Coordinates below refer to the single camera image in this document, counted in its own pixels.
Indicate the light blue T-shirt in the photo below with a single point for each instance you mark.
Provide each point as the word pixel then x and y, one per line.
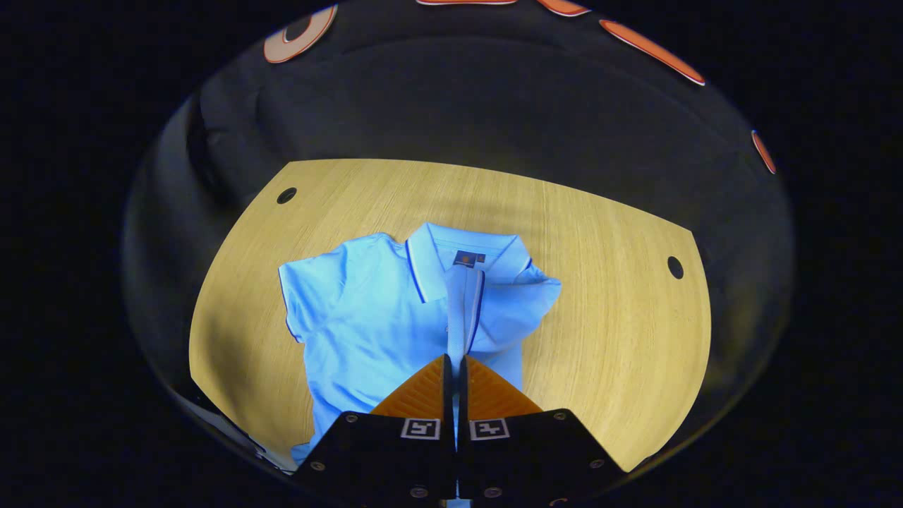
pixel 381 317

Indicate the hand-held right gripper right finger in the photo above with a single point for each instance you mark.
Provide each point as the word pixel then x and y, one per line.
pixel 529 458

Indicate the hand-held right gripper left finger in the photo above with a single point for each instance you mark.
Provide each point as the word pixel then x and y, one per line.
pixel 395 458

